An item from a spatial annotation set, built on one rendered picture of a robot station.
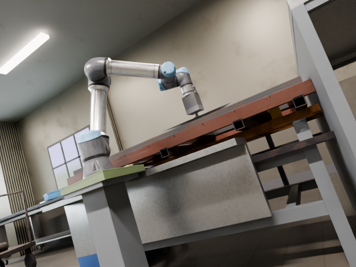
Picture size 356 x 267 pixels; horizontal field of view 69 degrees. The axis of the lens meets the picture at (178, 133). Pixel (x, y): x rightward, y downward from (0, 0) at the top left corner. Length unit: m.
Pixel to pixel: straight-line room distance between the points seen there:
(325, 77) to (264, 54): 3.23
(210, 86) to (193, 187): 3.07
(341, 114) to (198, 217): 0.83
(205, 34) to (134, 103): 1.79
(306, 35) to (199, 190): 0.84
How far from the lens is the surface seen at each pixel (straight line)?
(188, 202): 1.40
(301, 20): 1.02
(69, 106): 6.28
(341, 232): 1.41
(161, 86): 1.48
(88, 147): 1.26
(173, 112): 4.54
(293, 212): 1.40
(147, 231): 1.58
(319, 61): 0.97
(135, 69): 1.39
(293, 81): 1.35
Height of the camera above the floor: 0.61
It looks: 9 degrees up
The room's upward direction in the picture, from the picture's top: 18 degrees counter-clockwise
